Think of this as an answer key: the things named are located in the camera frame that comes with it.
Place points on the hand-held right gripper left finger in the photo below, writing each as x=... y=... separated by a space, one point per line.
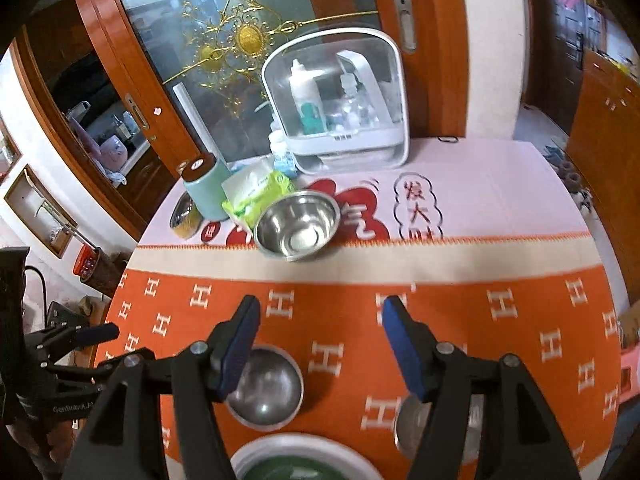
x=240 y=360

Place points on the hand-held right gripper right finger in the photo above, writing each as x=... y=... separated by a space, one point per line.
x=402 y=350

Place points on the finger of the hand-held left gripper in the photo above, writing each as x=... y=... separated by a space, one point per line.
x=85 y=374
x=95 y=334

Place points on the small steel bowl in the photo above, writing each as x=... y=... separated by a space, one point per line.
x=270 y=390

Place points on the pink-sided steel bowl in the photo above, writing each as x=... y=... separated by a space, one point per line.
x=412 y=425

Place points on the large white plate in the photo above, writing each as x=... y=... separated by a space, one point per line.
x=300 y=442

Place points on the green plate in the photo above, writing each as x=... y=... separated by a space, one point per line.
x=300 y=467

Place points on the orange patterned blanket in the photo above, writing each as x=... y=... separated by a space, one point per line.
x=350 y=310

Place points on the red box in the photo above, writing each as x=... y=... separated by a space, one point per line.
x=85 y=262

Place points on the glass jar with yellow contents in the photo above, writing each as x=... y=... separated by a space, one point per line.
x=187 y=225

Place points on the mint green canister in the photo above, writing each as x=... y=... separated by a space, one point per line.
x=207 y=195

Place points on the green tissue pack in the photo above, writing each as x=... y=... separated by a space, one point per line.
x=260 y=185

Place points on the lilac pitcher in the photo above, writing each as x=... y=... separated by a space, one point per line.
x=112 y=155

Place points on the white clear storage box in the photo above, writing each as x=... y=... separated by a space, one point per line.
x=350 y=152

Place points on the small clear bottle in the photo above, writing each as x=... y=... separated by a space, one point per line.
x=282 y=157

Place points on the white bottle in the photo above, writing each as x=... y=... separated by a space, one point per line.
x=305 y=95

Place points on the wooden cabinet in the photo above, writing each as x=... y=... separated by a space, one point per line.
x=610 y=160

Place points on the wooden glass sliding door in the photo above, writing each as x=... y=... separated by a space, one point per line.
x=100 y=35

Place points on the dark entrance door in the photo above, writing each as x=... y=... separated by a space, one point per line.
x=565 y=60

